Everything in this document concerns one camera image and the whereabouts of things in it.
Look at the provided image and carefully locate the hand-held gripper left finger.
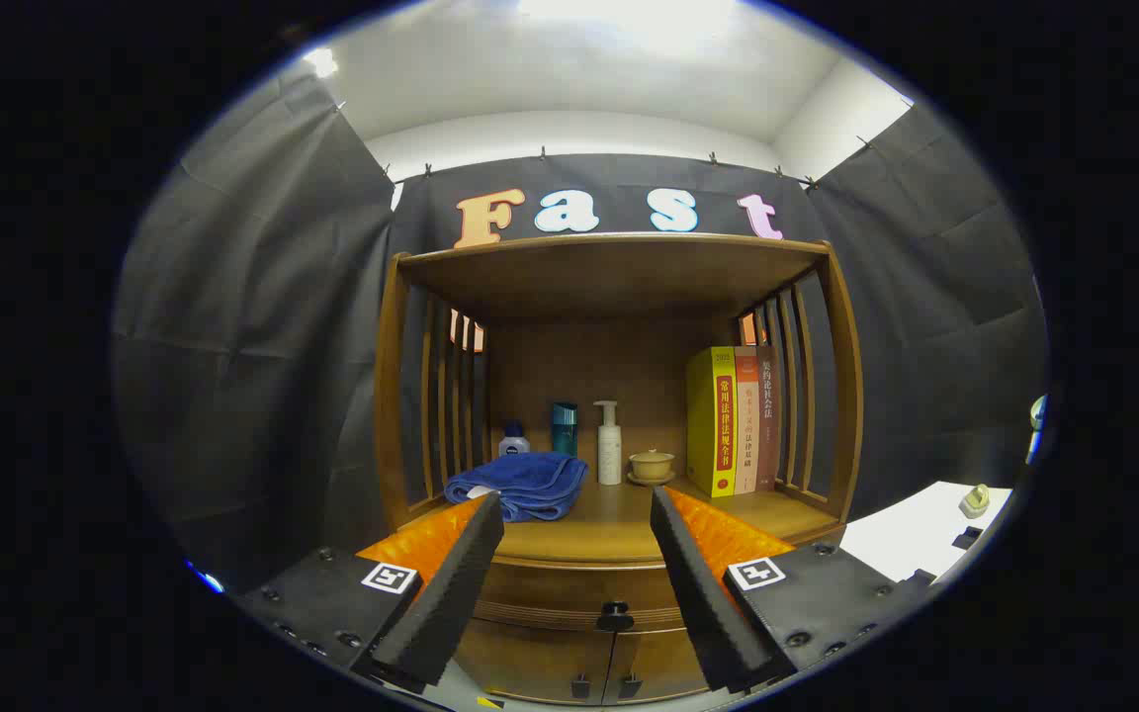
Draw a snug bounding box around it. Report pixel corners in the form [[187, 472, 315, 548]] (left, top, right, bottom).
[[238, 491, 505, 693]]

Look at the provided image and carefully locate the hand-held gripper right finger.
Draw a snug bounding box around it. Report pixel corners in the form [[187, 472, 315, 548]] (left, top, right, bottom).
[[650, 485, 938, 695]]

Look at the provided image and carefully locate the wooden drawer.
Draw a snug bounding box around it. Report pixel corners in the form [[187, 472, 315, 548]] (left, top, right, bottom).
[[474, 556, 691, 636]]

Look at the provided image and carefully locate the wooden cabinet door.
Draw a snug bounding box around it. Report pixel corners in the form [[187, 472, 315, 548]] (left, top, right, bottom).
[[604, 628, 711, 705], [453, 618, 616, 705]]

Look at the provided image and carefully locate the wooden countertop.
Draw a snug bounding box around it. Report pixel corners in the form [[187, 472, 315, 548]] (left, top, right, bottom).
[[399, 478, 843, 567]]

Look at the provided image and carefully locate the white side cabinet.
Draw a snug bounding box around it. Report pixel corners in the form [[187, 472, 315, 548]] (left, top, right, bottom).
[[841, 482, 1015, 584]]

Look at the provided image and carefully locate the wooden cabinet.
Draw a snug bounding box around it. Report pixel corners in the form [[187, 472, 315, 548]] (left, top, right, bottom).
[[375, 232, 864, 705]]

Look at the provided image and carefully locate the blue folded towel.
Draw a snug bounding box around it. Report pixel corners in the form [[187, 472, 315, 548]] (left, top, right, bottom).
[[444, 451, 589, 523]]

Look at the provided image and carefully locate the white pump bottle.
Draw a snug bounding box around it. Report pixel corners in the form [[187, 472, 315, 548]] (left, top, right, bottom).
[[593, 400, 624, 487]]

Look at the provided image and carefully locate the thick yellow book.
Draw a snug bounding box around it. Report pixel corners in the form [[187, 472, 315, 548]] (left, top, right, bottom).
[[685, 346, 739, 498]]

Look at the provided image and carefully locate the orange and white book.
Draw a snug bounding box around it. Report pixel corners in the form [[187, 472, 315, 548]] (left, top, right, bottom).
[[734, 346, 760, 494]]

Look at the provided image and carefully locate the brown book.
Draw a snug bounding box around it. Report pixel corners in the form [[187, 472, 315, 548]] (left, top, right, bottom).
[[755, 345, 781, 491]]

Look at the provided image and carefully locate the teal cylindrical bottle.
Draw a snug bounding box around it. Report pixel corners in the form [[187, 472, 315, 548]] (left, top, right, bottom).
[[551, 401, 579, 459]]

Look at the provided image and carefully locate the black backdrop cloth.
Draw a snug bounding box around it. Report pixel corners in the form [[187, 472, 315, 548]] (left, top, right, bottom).
[[113, 69, 1050, 594]]

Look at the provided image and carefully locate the white and teal object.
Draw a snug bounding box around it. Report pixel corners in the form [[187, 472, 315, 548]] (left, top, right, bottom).
[[1027, 394, 1051, 466]]

